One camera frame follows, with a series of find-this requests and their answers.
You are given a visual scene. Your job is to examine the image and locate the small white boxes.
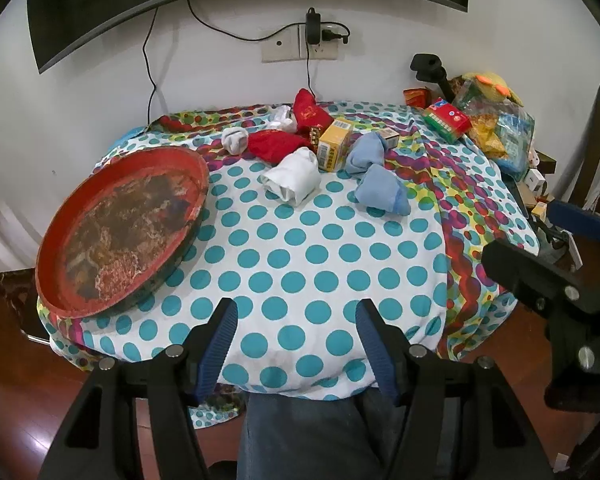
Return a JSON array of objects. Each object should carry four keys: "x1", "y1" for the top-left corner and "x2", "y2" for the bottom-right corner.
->
[{"x1": 524, "y1": 167, "x2": 549, "y2": 197}]

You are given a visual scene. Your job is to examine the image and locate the black adapter cable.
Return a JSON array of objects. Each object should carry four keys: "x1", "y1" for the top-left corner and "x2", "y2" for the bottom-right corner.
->
[{"x1": 305, "y1": 42, "x2": 317, "y2": 97}]

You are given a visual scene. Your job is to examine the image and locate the white power wall socket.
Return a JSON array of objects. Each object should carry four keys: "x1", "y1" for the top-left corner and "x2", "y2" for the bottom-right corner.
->
[{"x1": 300, "y1": 22, "x2": 344, "y2": 61}]

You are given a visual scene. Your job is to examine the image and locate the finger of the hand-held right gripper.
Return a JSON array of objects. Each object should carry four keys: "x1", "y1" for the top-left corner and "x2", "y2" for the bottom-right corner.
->
[
  {"x1": 481, "y1": 239, "x2": 600, "y2": 382},
  {"x1": 549, "y1": 200, "x2": 600, "y2": 257}
]

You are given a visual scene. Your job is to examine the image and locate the black clamp stand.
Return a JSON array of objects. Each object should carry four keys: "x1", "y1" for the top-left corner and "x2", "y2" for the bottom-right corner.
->
[{"x1": 410, "y1": 53, "x2": 457, "y2": 104}]

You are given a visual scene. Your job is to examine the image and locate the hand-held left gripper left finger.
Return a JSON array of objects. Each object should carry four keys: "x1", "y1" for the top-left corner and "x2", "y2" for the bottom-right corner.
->
[{"x1": 40, "y1": 298, "x2": 239, "y2": 480}]

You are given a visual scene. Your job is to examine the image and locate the red embroidered sock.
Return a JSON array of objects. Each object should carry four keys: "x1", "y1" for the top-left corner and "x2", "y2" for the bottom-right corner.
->
[
  {"x1": 247, "y1": 130, "x2": 312, "y2": 165},
  {"x1": 293, "y1": 88, "x2": 334, "y2": 134}
]

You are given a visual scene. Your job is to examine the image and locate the brown wooden plank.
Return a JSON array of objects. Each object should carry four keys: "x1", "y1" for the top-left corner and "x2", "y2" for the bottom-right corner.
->
[{"x1": 579, "y1": 82, "x2": 600, "y2": 212}]

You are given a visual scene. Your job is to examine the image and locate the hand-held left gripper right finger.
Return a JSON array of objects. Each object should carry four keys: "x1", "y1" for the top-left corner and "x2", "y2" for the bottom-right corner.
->
[{"x1": 356, "y1": 298, "x2": 563, "y2": 480}]

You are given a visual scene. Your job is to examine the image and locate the clear bag of snacks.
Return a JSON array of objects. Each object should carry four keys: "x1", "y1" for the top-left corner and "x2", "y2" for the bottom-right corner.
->
[{"x1": 454, "y1": 76, "x2": 537, "y2": 182}]

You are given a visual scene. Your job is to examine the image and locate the red round tray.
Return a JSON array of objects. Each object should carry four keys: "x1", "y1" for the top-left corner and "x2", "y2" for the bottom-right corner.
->
[{"x1": 35, "y1": 145, "x2": 211, "y2": 319}]

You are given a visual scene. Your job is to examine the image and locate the polka dot tablecloth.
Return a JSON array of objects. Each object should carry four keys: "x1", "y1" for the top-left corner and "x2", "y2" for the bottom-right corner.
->
[{"x1": 37, "y1": 101, "x2": 542, "y2": 431}]

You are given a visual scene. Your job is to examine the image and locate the yellow plush toy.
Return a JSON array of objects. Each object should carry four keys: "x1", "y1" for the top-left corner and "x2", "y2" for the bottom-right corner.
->
[{"x1": 462, "y1": 72, "x2": 517, "y2": 102}]

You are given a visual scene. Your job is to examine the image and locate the black power adapter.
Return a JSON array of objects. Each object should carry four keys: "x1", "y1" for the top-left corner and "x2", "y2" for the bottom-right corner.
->
[{"x1": 305, "y1": 8, "x2": 322, "y2": 46}]

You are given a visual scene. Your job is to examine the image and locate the small white sock ball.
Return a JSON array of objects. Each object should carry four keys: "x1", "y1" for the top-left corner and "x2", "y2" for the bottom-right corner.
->
[{"x1": 222, "y1": 127, "x2": 251, "y2": 156}]

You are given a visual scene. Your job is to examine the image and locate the yellow carton box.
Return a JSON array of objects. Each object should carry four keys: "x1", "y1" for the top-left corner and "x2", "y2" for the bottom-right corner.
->
[{"x1": 317, "y1": 117, "x2": 354, "y2": 174}]

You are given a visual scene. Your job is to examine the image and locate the black television cable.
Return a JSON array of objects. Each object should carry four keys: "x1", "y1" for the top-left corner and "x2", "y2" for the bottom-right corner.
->
[{"x1": 142, "y1": 7, "x2": 160, "y2": 122}]

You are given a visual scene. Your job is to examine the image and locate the white plastic bag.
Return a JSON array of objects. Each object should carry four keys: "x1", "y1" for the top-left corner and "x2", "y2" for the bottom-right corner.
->
[{"x1": 267, "y1": 105, "x2": 295, "y2": 134}]

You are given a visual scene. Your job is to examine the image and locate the large white sock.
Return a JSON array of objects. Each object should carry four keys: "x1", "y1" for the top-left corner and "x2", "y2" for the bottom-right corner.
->
[{"x1": 259, "y1": 147, "x2": 320, "y2": 206}]

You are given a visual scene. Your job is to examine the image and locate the light blue sock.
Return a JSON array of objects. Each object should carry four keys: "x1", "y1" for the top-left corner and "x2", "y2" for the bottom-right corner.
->
[
  {"x1": 344, "y1": 132, "x2": 389, "y2": 179},
  {"x1": 354, "y1": 163, "x2": 411, "y2": 216}
]

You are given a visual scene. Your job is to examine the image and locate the red green medicine box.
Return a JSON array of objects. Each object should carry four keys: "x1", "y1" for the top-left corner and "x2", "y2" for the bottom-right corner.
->
[{"x1": 422, "y1": 98, "x2": 471, "y2": 142}]

